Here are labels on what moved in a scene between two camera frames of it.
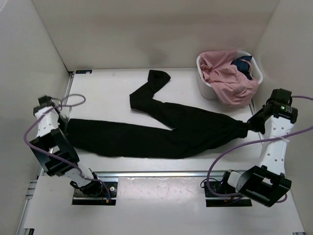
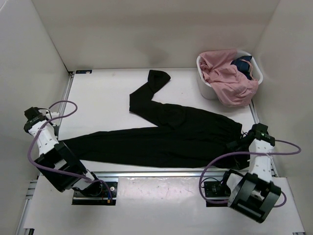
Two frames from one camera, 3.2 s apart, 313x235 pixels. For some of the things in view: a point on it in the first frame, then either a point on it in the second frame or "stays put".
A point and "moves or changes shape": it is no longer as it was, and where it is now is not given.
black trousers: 190,128 moves or changes shape
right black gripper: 253,125 → 241,162
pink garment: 231,85 stays put
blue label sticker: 83,71 stays put
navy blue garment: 242,65 stays put
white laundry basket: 208,91 stays put
